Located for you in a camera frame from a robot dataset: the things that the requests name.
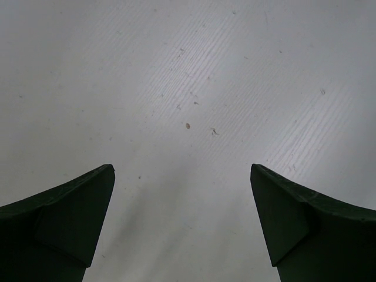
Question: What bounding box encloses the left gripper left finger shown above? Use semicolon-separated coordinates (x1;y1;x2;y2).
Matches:
1;164;115;281

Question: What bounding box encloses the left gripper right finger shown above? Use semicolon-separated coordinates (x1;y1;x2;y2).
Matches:
250;164;375;281

